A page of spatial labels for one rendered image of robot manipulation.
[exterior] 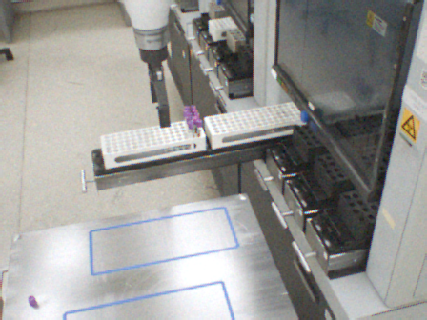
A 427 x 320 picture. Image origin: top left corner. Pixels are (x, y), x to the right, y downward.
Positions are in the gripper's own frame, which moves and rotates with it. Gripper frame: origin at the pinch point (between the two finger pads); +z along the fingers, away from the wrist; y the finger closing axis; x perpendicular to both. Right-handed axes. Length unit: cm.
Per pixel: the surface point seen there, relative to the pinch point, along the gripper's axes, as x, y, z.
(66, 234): -29.8, 28.8, 12.6
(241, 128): 23.0, 3.0, 8.8
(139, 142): -7.3, 1.3, 8.6
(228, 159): 17.6, 6.8, 16.5
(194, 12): 36, -117, 21
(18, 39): -75, -291, 95
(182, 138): 4.9, 3.7, 8.2
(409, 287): 42, 65, 14
